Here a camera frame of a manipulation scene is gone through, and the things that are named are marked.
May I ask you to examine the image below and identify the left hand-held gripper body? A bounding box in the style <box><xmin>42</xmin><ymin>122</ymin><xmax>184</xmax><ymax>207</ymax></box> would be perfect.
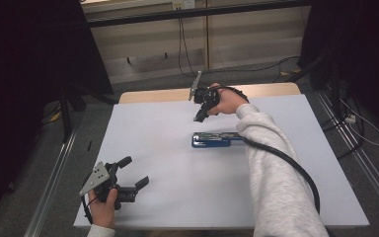
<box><xmin>79</xmin><ymin>160</ymin><xmax>137</xmax><ymax>211</ymax></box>

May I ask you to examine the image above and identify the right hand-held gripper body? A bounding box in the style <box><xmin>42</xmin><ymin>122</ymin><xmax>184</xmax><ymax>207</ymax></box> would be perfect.
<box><xmin>188</xmin><ymin>70</ymin><xmax>221</xmax><ymax>111</ymax></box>

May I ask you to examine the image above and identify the blue stapler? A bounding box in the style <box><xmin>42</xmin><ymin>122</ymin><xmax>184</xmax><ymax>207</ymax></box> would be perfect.
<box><xmin>190</xmin><ymin>131</ymin><xmax>245</xmax><ymax>149</ymax></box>

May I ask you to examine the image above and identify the person's right hand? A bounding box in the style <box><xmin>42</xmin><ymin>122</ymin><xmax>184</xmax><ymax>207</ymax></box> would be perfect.
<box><xmin>206</xmin><ymin>82</ymin><xmax>250</xmax><ymax>117</ymax></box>

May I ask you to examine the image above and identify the person's left hand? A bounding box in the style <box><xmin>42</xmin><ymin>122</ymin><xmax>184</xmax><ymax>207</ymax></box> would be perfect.
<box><xmin>87</xmin><ymin>187</ymin><xmax>118</xmax><ymax>229</ymax></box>

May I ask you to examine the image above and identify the white table mat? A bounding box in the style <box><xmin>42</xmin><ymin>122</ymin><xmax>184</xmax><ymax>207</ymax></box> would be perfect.
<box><xmin>73</xmin><ymin>94</ymin><xmax>370</xmax><ymax>229</ymax></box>

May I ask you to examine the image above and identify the black metal stand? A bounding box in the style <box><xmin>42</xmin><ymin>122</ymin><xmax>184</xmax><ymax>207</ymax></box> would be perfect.
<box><xmin>57</xmin><ymin>86</ymin><xmax>88</xmax><ymax>143</ymax></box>

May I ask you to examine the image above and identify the black curtain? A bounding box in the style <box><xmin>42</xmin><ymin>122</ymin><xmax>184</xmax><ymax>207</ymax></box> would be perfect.
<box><xmin>0</xmin><ymin>0</ymin><xmax>114</xmax><ymax>233</ymax></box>
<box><xmin>298</xmin><ymin>0</ymin><xmax>379</xmax><ymax>139</ymax></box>

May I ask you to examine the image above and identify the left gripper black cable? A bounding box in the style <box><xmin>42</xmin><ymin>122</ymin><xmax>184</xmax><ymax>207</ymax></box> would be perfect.
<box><xmin>80</xmin><ymin>177</ymin><xmax>99</xmax><ymax>225</ymax></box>

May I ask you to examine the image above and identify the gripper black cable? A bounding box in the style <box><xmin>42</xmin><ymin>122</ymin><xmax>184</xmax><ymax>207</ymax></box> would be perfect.
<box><xmin>206</xmin><ymin>85</ymin><xmax>336</xmax><ymax>237</ymax></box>
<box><xmin>80</xmin><ymin>177</ymin><xmax>99</xmax><ymax>225</ymax></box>

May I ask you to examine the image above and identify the metal floor rail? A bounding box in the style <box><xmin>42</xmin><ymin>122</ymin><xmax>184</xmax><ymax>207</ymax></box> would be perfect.
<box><xmin>314</xmin><ymin>91</ymin><xmax>379</xmax><ymax>225</ymax></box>
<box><xmin>23</xmin><ymin>129</ymin><xmax>79</xmax><ymax>237</ymax></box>

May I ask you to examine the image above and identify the black wall cable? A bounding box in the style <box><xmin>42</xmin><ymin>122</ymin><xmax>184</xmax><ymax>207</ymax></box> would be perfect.
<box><xmin>177</xmin><ymin>7</ymin><xmax>208</xmax><ymax>79</ymax></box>

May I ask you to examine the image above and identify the black floor cable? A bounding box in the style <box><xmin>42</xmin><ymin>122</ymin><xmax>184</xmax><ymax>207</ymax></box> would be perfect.
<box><xmin>200</xmin><ymin>54</ymin><xmax>302</xmax><ymax>84</ymax></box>

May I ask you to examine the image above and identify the white wall socket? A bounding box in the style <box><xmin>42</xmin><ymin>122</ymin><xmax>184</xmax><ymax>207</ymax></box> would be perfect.
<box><xmin>172</xmin><ymin>0</ymin><xmax>196</xmax><ymax>10</ymax></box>

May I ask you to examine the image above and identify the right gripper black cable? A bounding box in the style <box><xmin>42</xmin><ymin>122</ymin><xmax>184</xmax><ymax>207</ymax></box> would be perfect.
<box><xmin>206</xmin><ymin>85</ymin><xmax>336</xmax><ymax>237</ymax></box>

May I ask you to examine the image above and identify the white cable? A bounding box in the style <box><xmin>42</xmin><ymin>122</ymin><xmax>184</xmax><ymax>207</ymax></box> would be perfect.
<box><xmin>339</xmin><ymin>98</ymin><xmax>379</xmax><ymax>147</ymax></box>

